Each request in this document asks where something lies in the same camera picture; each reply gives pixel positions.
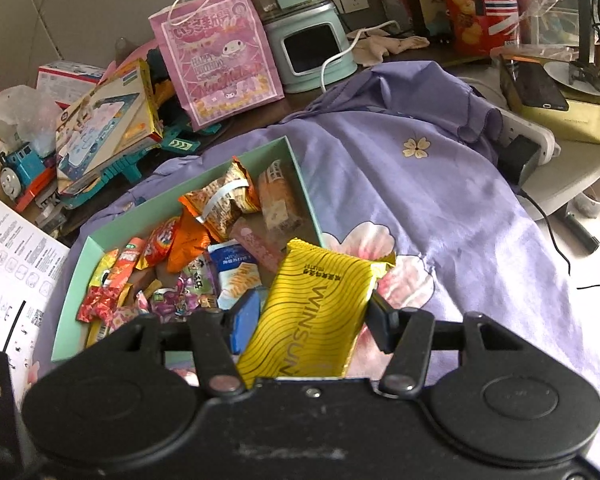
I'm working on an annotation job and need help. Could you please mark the red cookie tin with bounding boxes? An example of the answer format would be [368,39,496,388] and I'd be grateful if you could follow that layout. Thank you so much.
[437,0,523,56]

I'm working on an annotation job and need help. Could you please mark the purple floral cloth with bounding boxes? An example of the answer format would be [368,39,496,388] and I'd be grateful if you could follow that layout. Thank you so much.
[30,60,600,480]

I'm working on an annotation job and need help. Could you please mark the mint green blender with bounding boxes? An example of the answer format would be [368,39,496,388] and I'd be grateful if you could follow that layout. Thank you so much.
[232,0,358,93]

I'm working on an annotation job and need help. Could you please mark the black phone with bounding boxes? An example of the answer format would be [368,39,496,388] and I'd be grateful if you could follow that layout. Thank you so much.
[512,62,571,111]

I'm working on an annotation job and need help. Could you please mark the drawing board toy box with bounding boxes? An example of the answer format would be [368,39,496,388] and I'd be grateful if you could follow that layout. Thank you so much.
[55,60,163,196]

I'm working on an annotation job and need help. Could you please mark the black metal stand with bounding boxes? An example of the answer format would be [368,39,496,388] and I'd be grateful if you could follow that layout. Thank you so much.
[542,0,600,96]

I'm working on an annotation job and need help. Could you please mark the white pink patterned packet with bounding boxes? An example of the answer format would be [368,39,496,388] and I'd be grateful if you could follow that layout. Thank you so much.
[111,305,146,331]

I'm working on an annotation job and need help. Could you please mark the teal toy track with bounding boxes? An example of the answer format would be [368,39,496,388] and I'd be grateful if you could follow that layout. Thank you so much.
[60,115,226,208]

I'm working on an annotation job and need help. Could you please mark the blue toy train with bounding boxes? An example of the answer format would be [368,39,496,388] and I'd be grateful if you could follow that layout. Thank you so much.
[0,142,56,198]

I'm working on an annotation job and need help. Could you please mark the clear bread packet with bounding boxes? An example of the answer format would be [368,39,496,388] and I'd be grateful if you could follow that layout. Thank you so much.
[256,159,303,236]

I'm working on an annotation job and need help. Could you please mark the blue white packet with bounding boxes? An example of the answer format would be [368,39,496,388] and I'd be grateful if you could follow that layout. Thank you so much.
[207,240,263,311]

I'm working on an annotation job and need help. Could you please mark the small yellow packet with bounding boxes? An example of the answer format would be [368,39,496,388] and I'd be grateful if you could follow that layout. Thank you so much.
[87,249,118,288]

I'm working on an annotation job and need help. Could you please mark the pink long packet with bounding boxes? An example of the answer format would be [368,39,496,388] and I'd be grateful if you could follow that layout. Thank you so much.
[228,220,286,276]

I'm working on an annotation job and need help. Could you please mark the mint green cardboard box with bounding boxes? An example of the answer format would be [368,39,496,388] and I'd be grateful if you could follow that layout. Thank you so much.
[50,136,326,363]

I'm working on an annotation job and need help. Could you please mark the blue brown carton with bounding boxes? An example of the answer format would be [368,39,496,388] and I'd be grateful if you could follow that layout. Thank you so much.
[412,0,448,36]

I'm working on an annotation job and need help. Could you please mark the red foil packet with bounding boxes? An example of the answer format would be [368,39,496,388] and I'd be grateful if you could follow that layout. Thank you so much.
[76,285,133,326]

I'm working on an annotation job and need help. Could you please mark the white power cable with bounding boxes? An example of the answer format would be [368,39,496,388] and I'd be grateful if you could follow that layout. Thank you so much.
[320,20,401,92]

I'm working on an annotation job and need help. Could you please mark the white plastic bag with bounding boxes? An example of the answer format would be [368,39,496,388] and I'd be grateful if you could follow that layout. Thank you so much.
[0,85,61,156]

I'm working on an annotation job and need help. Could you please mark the red white box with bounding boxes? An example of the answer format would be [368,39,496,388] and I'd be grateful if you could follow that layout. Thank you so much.
[36,60,108,108]

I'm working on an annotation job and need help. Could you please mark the beige cloth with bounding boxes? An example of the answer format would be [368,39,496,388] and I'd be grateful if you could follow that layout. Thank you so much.
[347,27,431,66]

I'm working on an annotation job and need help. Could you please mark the black marker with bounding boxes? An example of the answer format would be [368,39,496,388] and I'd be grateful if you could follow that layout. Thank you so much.
[565,212,600,253]

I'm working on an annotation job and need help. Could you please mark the yellow wavy striped packet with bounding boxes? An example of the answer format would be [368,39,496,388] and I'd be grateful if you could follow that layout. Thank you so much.
[236,238,397,391]

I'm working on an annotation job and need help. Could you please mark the black white box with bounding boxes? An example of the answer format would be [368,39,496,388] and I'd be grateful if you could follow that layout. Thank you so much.
[32,187,68,231]

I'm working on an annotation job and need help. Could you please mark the black plug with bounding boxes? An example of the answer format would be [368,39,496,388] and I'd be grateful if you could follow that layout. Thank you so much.
[497,137,541,183]

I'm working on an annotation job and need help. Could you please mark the mustard yellow long packet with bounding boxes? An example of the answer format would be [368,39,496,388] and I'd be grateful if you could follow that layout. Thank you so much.
[86,317,118,348]

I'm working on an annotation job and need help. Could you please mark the white power strip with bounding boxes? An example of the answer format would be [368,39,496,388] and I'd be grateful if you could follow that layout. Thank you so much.
[490,105,562,166]

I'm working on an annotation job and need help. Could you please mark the red rainbow candy packet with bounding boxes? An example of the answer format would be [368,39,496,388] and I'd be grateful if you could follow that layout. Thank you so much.
[142,216,181,268]

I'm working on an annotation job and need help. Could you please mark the black cable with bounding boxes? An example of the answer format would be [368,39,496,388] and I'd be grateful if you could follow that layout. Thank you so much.
[517,187,600,291]

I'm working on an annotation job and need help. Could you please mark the orange snack bag white band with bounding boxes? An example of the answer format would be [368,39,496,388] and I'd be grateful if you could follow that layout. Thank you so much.
[177,157,263,243]

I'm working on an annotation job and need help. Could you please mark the pink gift bag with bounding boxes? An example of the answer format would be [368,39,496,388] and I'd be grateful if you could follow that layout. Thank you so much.
[147,0,286,133]

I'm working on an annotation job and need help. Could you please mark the olive gift box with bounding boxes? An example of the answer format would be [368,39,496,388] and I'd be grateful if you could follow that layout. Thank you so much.
[497,52,600,148]

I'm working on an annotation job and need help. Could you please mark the plain orange packet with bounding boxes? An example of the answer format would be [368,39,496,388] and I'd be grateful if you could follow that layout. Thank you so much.
[166,207,212,273]

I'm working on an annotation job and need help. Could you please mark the clear plastic cup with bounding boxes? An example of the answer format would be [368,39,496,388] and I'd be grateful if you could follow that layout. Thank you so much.
[572,175,600,221]

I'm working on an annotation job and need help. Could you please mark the dark toy with orange parts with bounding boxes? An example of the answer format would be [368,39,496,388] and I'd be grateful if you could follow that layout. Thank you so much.
[145,47,181,106]

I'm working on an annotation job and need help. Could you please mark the white instruction sheet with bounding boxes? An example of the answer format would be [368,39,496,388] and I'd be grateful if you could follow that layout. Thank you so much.
[0,185,71,406]

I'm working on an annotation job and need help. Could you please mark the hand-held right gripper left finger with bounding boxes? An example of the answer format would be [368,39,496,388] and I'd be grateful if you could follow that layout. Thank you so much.
[87,289,262,395]

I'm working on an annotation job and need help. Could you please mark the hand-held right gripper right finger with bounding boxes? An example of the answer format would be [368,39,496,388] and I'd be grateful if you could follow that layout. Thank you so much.
[364,291,531,397]

